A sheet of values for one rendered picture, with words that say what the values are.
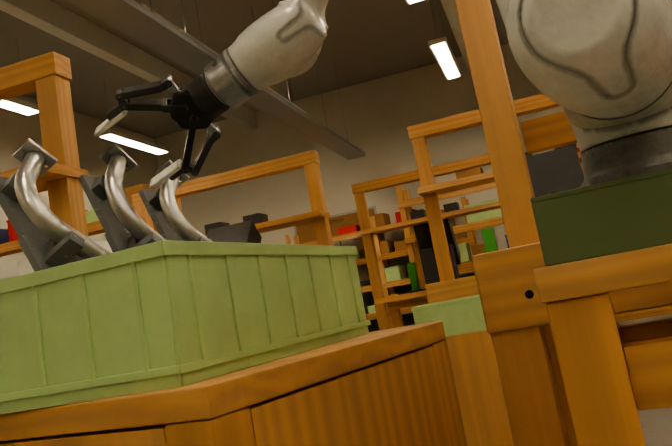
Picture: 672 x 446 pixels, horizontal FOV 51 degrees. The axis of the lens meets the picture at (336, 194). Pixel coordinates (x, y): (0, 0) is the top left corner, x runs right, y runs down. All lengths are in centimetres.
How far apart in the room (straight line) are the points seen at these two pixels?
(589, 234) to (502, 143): 118
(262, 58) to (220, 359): 50
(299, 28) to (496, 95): 97
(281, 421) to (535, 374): 62
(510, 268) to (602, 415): 56
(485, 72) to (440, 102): 999
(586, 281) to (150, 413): 51
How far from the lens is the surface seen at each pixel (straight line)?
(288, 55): 117
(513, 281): 136
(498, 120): 201
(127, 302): 89
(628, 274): 84
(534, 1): 73
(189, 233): 138
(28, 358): 100
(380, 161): 1204
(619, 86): 77
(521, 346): 138
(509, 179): 199
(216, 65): 121
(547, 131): 209
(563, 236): 85
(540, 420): 139
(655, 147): 93
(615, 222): 85
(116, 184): 124
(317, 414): 97
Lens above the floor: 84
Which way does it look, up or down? 9 degrees up
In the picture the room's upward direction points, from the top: 10 degrees counter-clockwise
